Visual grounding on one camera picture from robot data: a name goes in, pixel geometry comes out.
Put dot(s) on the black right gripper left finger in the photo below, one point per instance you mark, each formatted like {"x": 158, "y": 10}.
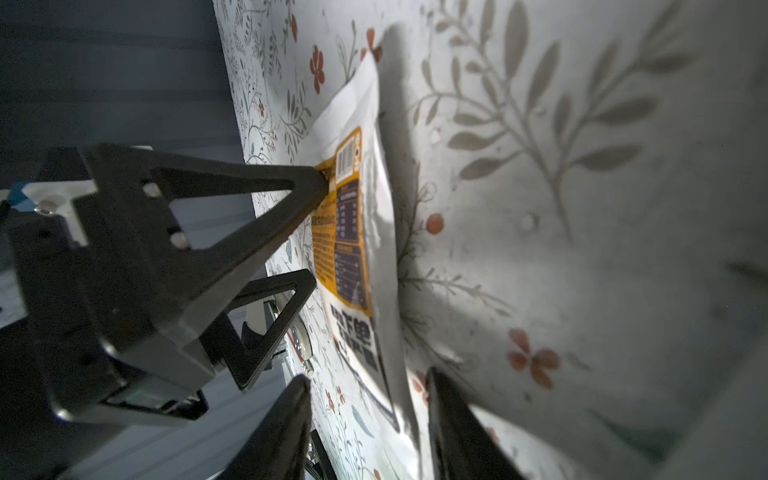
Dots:
{"x": 277, "y": 448}

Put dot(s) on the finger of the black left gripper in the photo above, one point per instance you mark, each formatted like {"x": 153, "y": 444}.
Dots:
{"x": 246, "y": 334}

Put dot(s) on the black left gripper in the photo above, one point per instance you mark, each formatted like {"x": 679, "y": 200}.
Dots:
{"x": 169, "y": 240}

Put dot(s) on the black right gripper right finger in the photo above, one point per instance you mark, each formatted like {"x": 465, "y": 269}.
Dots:
{"x": 460, "y": 446}

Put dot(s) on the orange coffee bag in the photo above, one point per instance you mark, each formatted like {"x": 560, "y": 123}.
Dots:
{"x": 354, "y": 255}

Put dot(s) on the floral table mat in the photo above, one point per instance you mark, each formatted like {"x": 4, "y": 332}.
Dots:
{"x": 580, "y": 195}

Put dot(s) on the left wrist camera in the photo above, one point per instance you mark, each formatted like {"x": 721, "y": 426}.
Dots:
{"x": 52, "y": 199}

